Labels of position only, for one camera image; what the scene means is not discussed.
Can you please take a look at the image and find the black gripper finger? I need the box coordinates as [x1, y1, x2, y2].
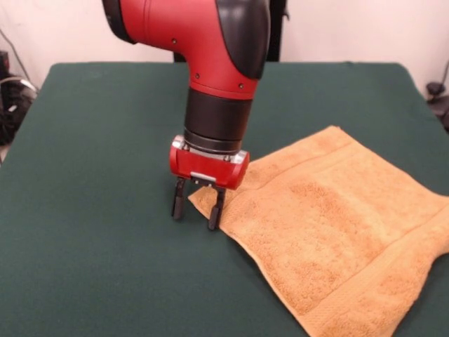
[206, 185, 227, 232]
[170, 177, 189, 221]

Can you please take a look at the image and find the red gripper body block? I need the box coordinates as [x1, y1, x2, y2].
[168, 135, 250, 191]

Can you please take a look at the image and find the tan terry towel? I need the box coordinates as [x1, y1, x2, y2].
[187, 125, 449, 337]

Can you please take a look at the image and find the dark green table cloth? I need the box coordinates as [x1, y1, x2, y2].
[0, 61, 449, 337]

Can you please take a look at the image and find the black equipment pile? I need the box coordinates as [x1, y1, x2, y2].
[0, 72, 39, 145]

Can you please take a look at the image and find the black floor device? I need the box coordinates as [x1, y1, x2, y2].
[426, 81, 449, 133]

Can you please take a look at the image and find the thin grey cable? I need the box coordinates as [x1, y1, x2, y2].
[0, 27, 38, 93]

